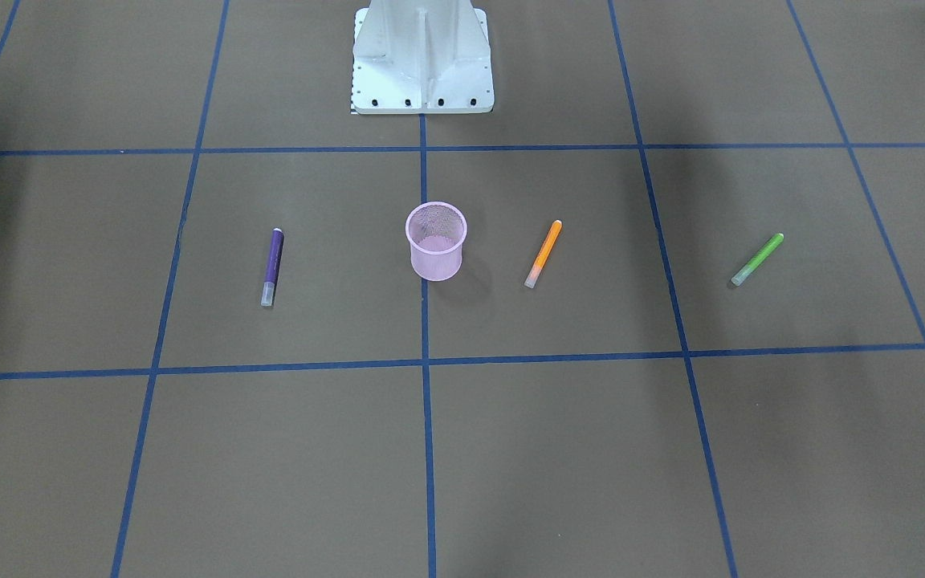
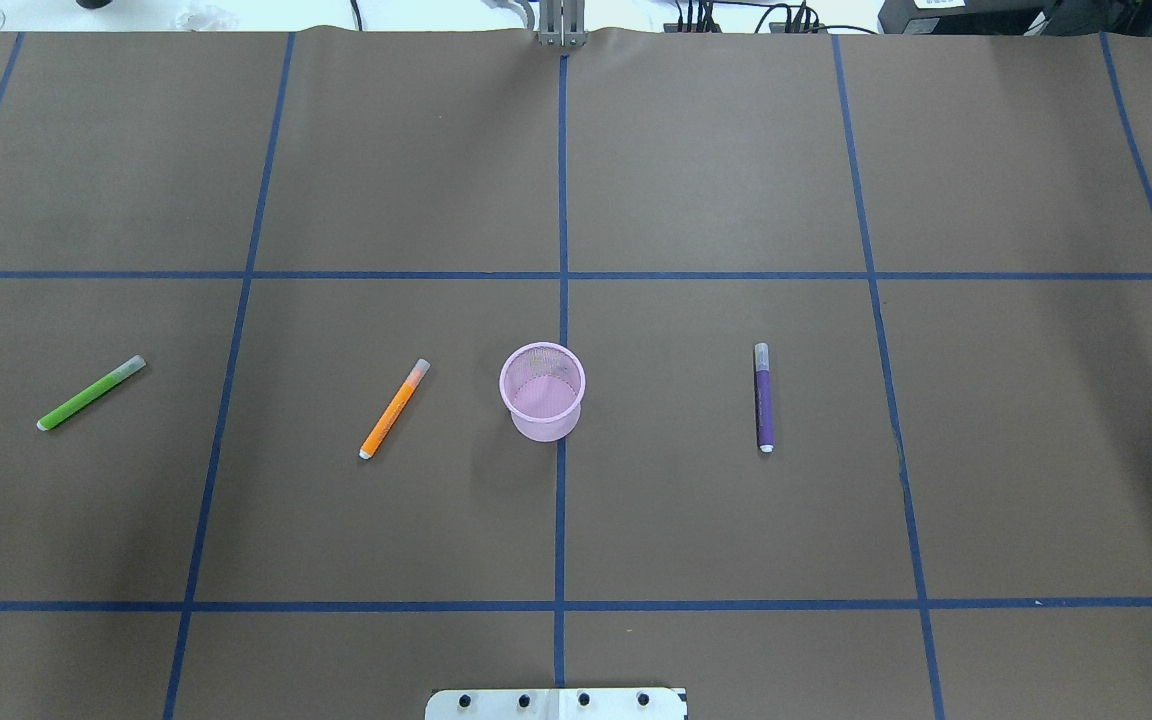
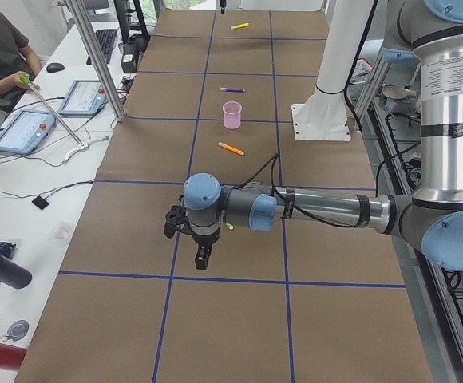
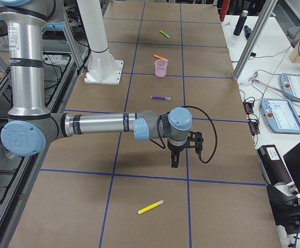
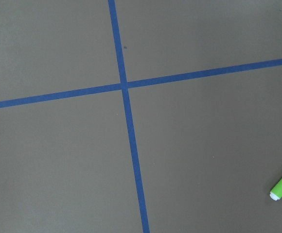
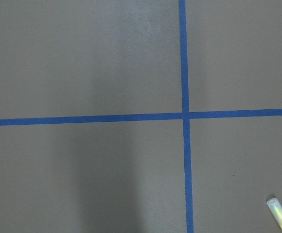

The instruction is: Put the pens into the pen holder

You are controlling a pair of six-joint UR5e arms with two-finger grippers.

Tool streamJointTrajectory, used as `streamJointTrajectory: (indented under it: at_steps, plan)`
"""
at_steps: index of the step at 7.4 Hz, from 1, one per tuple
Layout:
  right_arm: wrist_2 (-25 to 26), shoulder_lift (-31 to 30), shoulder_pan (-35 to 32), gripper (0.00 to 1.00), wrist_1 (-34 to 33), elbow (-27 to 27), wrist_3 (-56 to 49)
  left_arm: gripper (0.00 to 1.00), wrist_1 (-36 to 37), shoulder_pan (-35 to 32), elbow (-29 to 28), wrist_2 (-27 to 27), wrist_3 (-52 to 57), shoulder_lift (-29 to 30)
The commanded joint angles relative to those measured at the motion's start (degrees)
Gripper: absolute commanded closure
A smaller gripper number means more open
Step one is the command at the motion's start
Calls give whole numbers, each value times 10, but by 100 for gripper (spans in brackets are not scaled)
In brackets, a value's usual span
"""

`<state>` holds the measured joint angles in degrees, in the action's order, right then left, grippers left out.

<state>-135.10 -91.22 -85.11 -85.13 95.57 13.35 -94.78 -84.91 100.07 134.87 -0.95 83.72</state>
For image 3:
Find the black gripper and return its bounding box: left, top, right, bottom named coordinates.
left=189, top=223, right=220, bottom=270

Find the orange highlighter pen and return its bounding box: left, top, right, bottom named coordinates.
left=218, top=142, right=245, bottom=156

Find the purple marker pen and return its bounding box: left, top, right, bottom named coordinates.
left=220, top=87, right=245, bottom=93

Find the yellow highlighter pen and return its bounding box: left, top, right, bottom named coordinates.
left=230, top=22, right=250, bottom=30

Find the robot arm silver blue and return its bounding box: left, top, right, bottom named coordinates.
left=164, top=1, right=463, bottom=271

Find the pink mesh pen holder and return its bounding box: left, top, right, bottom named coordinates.
left=222, top=101, right=242, bottom=129

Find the small black square device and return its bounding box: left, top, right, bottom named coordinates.
left=31, top=195, right=49, bottom=210

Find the black water bottle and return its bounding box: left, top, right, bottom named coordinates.
left=0, top=255, right=32, bottom=289

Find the far teach pendant tablet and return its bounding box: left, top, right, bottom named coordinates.
left=58, top=80, right=106, bottom=117

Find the teach pendant tablet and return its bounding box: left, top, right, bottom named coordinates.
left=0, top=109, right=56, bottom=155
left=58, top=80, right=106, bottom=117

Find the round grey key fob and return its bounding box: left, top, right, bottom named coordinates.
left=1, top=319, right=30, bottom=342

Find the dark brown box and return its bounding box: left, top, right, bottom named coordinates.
left=121, top=44, right=139, bottom=74

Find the near teach pendant tablet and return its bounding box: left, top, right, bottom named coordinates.
left=0, top=109, right=56, bottom=155

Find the black monitor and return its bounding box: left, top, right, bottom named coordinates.
left=113, top=0, right=150, bottom=46

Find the black keyboard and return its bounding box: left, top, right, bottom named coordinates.
left=95, top=29, right=117, bottom=64

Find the black computer mouse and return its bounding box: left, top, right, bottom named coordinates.
left=46, top=62, right=65, bottom=73

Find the metal reacher stick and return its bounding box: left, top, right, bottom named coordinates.
left=19, top=74, right=87, bottom=148

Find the seated person dark shirt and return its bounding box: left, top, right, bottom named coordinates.
left=0, top=12, right=42, bottom=112

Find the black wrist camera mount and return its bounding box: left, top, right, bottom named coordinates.
left=164, top=205, right=191, bottom=239

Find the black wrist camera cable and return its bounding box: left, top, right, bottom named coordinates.
left=231, top=153, right=370, bottom=229

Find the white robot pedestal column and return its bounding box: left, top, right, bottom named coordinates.
left=291, top=0, right=375, bottom=142

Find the aluminium frame post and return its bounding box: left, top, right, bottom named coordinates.
left=66, top=0, right=125, bottom=122

